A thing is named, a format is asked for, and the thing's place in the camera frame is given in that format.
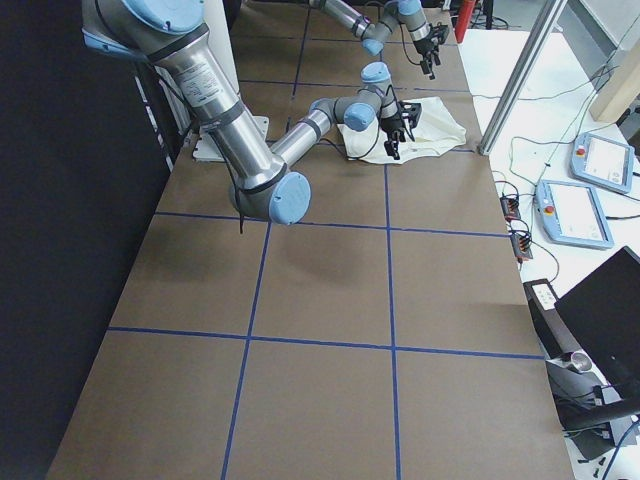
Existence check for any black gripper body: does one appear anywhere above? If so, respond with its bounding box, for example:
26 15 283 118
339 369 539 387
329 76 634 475
380 100 406 145
413 33 439 59

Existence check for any cream long-sleeve cat shirt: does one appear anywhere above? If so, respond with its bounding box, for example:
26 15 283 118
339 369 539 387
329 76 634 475
338 97 466 165

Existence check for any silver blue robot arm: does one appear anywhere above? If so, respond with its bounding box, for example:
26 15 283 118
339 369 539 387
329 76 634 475
82 1 406 225
308 0 449 80

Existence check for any red fire extinguisher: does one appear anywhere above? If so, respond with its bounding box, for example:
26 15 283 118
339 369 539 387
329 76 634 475
454 0 476 44

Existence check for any black orange connector block far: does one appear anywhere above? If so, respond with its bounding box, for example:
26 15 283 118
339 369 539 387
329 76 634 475
499 193 521 222

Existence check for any black orange connector block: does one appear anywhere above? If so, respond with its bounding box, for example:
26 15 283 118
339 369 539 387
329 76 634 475
499 193 521 222
509 230 533 264

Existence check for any black orange connector block near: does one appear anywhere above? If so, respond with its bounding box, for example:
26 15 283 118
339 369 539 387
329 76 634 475
509 230 533 264

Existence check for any near teach pendant tablet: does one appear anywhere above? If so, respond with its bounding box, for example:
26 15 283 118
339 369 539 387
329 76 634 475
535 180 614 250

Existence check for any teach pendant tablet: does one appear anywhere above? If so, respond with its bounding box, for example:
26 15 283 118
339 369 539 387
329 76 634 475
570 133 635 194
535 180 614 250

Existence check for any wooden beam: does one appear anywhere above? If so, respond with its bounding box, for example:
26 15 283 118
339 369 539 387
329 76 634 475
590 42 639 123

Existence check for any far teach pendant tablet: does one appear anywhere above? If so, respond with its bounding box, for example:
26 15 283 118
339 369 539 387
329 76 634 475
570 133 635 194

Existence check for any black device with white label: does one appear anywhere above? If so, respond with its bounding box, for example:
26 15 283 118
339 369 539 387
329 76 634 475
523 279 584 359

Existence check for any black monitor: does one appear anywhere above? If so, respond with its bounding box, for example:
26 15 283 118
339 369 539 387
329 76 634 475
555 246 639 398

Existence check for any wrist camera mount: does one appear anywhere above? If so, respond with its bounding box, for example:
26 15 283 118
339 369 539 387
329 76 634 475
430 22 450 45
399 101 422 129

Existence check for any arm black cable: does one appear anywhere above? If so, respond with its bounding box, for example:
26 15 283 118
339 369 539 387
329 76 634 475
344 84 416 161
397 24 426 69

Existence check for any aluminium frame post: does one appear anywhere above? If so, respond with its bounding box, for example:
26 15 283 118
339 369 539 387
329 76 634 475
478 0 568 156

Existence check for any black pendant cable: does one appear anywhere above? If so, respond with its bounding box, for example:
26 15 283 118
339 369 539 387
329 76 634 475
469 49 640 191

